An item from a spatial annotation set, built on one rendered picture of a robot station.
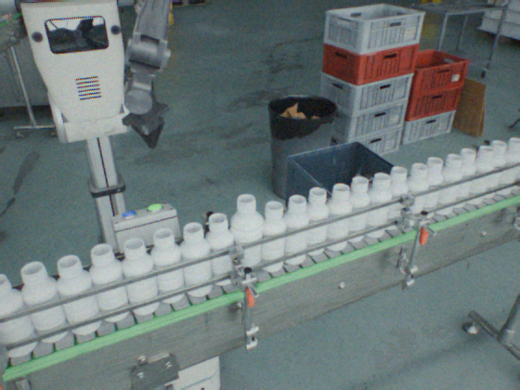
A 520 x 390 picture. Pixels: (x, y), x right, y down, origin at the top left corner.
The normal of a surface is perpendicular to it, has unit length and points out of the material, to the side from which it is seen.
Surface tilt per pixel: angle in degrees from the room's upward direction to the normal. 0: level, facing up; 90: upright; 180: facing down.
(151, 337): 90
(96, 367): 90
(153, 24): 93
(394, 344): 0
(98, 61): 90
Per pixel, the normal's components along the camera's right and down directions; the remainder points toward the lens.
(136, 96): 0.18, 0.65
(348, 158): 0.44, 0.48
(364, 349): 0.00, -0.84
